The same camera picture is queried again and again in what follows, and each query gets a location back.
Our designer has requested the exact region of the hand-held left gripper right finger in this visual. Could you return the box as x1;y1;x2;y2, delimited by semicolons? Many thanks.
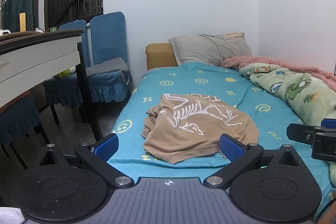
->
203;133;302;189

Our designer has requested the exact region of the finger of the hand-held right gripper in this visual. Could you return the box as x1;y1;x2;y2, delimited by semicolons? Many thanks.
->
311;132;336;162
286;118;336;147

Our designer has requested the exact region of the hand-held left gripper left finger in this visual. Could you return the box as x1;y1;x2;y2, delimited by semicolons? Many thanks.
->
39;133;135;189

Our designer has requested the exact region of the tan skeleton print t-shirt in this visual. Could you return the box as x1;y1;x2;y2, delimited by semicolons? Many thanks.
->
142;93;259;165

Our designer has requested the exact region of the green frog print blanket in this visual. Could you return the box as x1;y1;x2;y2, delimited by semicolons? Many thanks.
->
239;63;336;125

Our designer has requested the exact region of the pink fluffy blanket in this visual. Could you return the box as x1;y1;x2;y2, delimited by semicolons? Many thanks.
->
220;56;336;92

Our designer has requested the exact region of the grey seat cushion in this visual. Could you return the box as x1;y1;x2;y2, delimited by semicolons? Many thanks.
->
86;57;129;77

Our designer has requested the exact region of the green plush toy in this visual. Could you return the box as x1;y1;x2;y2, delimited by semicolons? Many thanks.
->
54;68;71;80

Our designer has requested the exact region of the bed with turquoise printed sheet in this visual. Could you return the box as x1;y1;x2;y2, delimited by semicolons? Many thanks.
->
106;61;336;220

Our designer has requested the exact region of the grey pillow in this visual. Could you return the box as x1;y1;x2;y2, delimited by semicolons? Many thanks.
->
169;34;252;66

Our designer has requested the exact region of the mustard yellow cushion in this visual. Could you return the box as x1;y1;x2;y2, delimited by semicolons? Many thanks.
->
146;43;179;71

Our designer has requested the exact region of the tan pillow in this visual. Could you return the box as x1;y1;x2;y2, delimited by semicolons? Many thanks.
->
215;32;245;40

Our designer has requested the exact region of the white table with dark legs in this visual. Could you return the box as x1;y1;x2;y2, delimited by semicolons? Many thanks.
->
0;28;103;142

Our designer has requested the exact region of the person's grey clothing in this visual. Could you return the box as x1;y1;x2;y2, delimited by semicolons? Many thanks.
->
0;206;25;224

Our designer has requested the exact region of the yellow box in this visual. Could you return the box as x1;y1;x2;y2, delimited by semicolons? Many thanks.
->
19;12;27;32

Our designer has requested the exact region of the dark green covered chair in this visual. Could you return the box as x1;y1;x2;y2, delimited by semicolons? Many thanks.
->
2;0;36;33

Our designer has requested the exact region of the black cable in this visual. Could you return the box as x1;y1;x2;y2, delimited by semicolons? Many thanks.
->
315;198;336;221

